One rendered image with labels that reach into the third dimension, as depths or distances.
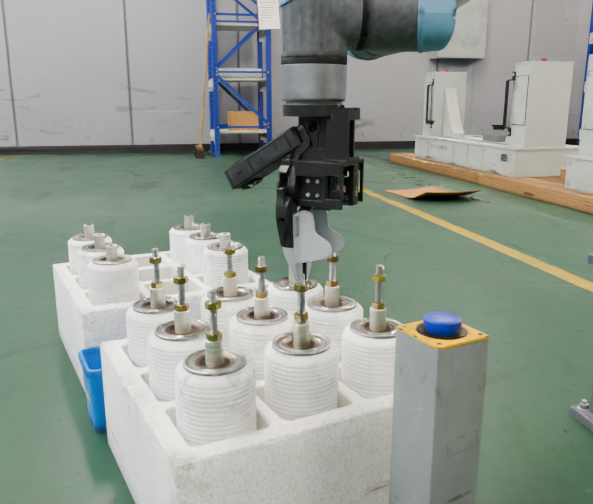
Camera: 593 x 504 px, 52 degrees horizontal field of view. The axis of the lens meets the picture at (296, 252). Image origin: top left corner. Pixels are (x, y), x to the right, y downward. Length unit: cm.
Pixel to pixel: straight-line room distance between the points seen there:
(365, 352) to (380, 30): 39
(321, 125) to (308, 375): 30
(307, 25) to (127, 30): 652
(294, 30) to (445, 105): 478
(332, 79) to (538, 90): 359
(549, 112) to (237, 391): 375
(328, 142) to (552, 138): 367
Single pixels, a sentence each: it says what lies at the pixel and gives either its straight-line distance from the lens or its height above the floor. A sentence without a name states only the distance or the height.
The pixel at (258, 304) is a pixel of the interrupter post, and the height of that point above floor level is 27.
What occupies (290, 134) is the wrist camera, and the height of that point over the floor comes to 51.
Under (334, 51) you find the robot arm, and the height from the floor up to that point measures 60.
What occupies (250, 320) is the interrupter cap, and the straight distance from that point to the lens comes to 87.
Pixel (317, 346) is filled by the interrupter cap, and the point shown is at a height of 25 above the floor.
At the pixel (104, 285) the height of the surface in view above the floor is 21.
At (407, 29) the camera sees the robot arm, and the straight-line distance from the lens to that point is 72.
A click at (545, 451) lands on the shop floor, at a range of 112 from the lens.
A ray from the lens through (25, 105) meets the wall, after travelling 728.
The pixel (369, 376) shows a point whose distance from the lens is 83.
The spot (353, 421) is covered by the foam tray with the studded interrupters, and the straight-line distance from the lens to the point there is 78.
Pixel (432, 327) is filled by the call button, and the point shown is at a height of 32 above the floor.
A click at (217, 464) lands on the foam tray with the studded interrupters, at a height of 17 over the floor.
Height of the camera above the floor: 55
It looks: 14 degrees down
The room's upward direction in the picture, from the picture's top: straight up
